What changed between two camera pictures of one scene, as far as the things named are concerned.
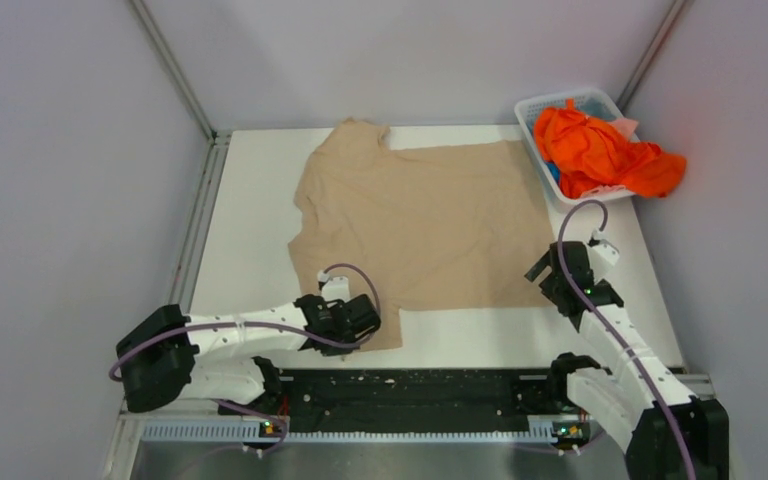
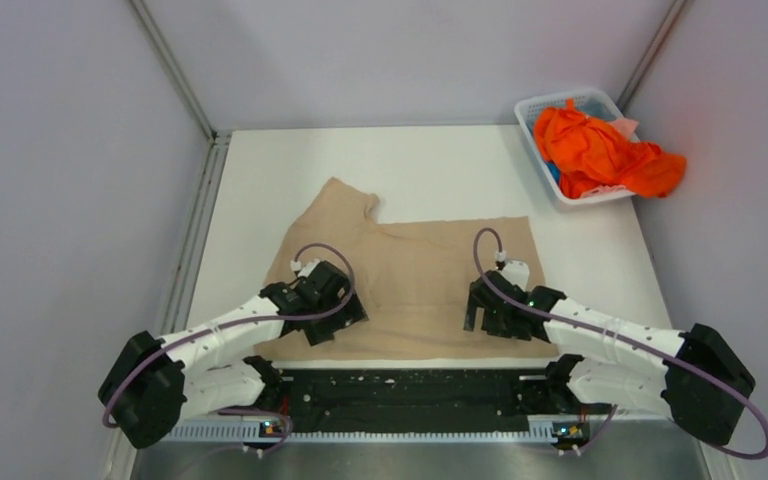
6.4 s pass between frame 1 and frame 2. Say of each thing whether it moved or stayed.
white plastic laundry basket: stayed
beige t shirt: moved
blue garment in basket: stayed
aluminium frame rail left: stayed
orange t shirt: stayed
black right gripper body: moved
